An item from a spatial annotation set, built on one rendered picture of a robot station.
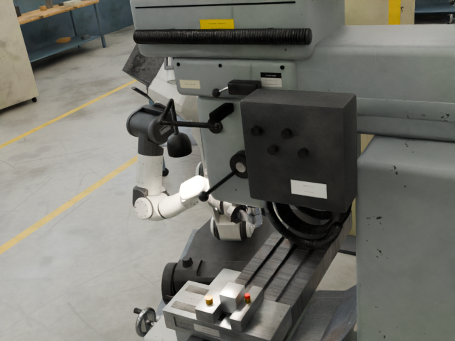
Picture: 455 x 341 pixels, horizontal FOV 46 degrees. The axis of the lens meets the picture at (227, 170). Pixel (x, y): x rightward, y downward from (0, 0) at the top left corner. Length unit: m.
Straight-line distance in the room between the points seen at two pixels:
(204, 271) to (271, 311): 0.94
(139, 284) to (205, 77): 2.33
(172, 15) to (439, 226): 0.75
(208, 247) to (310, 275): 0.96
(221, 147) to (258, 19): 0.37
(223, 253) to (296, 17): 1.64
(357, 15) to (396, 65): 1.95
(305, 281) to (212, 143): 0.61
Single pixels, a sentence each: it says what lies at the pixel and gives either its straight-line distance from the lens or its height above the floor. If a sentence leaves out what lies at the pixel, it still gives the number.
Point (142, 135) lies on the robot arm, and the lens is 1.84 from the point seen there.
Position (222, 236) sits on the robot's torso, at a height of 0.66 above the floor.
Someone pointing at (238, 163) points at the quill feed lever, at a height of 1.47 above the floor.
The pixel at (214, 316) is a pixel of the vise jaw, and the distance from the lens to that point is 1.54.
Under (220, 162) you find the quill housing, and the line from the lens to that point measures 1.41.
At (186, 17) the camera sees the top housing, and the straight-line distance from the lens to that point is 1.29.
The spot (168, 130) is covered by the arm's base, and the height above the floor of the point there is 1.40.
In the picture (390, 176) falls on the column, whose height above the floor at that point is 1.53.
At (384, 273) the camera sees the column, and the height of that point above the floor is 1.29.
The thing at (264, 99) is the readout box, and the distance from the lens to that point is 0.97.
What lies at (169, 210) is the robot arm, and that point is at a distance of 1.82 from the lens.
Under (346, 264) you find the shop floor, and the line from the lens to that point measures 3.43.
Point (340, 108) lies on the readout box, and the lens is 0.91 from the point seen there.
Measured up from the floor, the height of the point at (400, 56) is 1.74.
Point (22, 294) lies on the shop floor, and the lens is 3.74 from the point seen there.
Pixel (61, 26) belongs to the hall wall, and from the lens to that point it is 11.28.
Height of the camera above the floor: 2.03
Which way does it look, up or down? 26 degrees down
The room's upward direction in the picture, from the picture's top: 7 degrees counter-clockwise
